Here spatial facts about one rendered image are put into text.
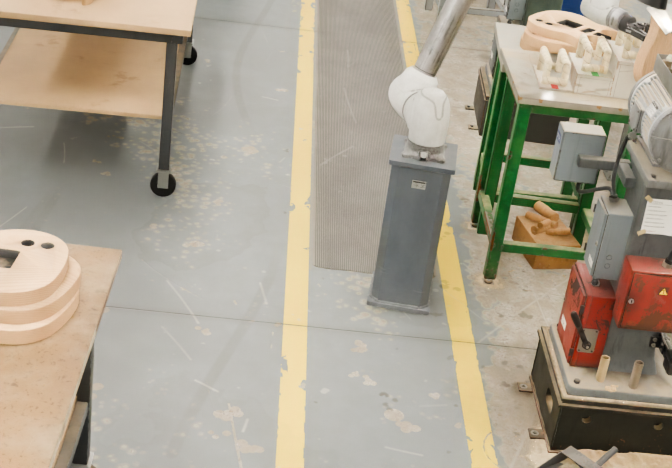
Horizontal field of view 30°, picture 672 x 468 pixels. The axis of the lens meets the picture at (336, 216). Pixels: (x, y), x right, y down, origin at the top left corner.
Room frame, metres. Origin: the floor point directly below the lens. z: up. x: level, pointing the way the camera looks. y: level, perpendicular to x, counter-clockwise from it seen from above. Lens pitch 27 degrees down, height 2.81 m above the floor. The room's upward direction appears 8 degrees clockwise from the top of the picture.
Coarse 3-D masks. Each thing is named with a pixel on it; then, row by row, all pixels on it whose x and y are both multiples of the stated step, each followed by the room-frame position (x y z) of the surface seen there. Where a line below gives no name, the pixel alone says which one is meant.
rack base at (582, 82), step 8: (568, 56) 5.39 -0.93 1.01; (576, 64) 5.26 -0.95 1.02; (600, 64) 5.30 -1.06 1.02; (576, 72) 5.16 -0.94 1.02; (584, 72) 5.17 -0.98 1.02; (608, 72) 5.21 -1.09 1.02; (576, 80) 5.14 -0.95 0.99; (584, 80) 5.14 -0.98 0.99; (592, 80) 5.14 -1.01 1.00; (600, 80) 5.14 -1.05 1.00; (608, 80) 5.15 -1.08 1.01; (576, 88) 5.14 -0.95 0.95; (584, 88) 5.14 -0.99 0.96; (592, 88) 5.14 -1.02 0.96; (600, 88) 5.14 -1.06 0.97; (608, 88) 5.15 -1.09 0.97; (600, 96) 5.14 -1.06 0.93; (608, 96) 5.15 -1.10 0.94
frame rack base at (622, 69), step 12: (612, 48) 5.30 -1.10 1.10; (636, 48) 5.35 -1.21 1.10; (612, 60) 5.24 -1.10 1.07; (624, 60) 5.16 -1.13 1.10; (612, 72) 5.19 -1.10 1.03; (624, 72) 5.15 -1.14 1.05; (612, 84) 5.15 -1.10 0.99; (624, 84) 5.15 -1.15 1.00; (612, 96) 5.15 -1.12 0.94; (624, 96) 5.15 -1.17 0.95
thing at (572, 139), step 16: (560, 128) 4.28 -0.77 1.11; (576, 128) 4.26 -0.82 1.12; (592, 128) 4.28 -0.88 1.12; (560, 144) 4.22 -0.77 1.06; (576, 144) 4.22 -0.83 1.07; (592, 144) 4.23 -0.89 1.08; (560, 160) 4.22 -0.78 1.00; (576, 160) 4.22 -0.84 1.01; (560, 176) 4.22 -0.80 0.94; (576, 176) 4.22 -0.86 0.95; (592, 176) 4.23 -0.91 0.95
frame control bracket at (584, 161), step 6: (582, 156) 4.20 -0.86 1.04; (588, 156) 4.21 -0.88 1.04; (594, 156) 4.21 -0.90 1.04; (600, 156) 4.22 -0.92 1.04; (582, 162) 4.18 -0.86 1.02; (588, 162) 4.19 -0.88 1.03; (594, 162) 4.19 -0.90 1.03; (600, 162) 4.19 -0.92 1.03; (606, 162) 4.19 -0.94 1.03; (612, 162) 4.19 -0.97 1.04; (624, 162) 4.20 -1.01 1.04; (630, 162) 4.21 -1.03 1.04; (594, 168) 4.19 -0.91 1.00; (600, 168) 4.19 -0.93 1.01; (606, 168) 4.19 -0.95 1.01; (612, 168) 4.19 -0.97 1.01
